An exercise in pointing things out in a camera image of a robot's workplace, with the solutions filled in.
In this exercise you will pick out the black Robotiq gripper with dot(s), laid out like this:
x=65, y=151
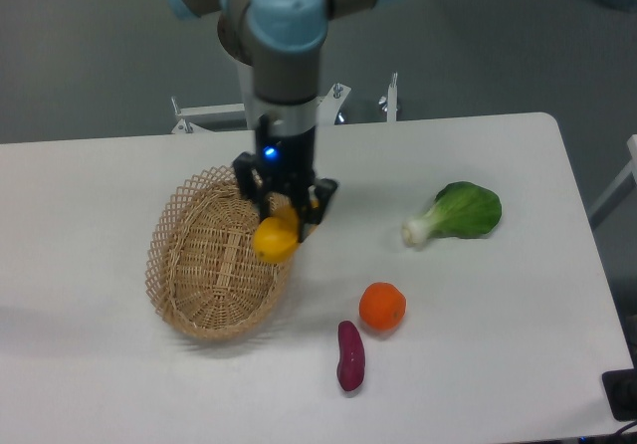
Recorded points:
x=284, y=164

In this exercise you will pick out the yellow mango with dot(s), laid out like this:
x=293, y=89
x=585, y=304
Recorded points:
x=276, y=239

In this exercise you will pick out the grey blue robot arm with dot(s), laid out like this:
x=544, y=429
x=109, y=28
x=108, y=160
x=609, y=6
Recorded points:
x=280, y=41

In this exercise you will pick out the woven wicker basket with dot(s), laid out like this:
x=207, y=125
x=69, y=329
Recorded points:
x=203, y=276

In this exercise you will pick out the orange fruit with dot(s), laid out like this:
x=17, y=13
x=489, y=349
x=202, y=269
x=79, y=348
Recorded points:
x=382, y=306

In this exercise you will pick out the green bok choy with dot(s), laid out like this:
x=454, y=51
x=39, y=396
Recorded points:
x=461, y=209

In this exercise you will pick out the purple sweet potato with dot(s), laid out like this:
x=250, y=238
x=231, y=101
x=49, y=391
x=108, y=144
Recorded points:
x=350, y=369

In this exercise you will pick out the black device at table edge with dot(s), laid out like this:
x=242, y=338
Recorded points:
x=620, y=389

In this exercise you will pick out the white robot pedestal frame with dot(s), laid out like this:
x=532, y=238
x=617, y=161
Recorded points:
x=330, y=111

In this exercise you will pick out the white frame at right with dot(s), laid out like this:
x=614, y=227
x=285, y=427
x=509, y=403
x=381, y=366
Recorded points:
x=617, y=190

